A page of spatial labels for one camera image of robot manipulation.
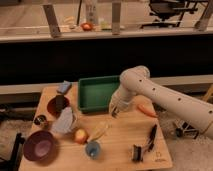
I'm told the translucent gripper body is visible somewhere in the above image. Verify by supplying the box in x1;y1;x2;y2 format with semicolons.
109;101;129;116

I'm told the silver fork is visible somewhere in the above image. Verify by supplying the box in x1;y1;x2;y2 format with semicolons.
112;111;118;118

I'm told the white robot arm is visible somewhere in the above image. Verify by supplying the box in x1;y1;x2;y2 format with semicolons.
109;66;213;139

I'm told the small blue cup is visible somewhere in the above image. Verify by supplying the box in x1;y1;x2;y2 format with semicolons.
85;141;101;159

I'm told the orange carrot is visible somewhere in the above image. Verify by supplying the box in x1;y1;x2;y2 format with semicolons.
137;104;157;118

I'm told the green plastic tray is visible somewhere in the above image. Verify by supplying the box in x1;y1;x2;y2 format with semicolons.
78;75;120;114

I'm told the yellow corn cob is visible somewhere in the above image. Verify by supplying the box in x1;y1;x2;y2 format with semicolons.
87;122;108;142

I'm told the red yellow apple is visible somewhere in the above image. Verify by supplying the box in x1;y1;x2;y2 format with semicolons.
74;129;88;144

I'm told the blue sponge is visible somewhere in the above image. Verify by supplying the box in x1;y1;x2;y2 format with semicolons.
57;81;72;94

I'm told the black block on plate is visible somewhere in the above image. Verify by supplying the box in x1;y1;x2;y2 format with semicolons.
55;95;65;113

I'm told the red plate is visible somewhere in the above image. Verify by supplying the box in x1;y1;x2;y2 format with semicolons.
47;95;69;117

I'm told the small dark tin can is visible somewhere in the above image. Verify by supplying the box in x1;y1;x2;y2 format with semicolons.
34;115;48;128

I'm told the red apple in background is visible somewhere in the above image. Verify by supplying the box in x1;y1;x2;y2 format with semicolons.
81;23;93;31

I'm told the purple bowl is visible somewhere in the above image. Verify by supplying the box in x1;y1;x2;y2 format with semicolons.
23;130;54;161

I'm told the black office chair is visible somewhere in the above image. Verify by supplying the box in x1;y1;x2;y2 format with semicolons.
141;0;208;29

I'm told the black chair beside table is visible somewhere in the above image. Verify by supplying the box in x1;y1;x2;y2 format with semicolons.
0;133;25;171

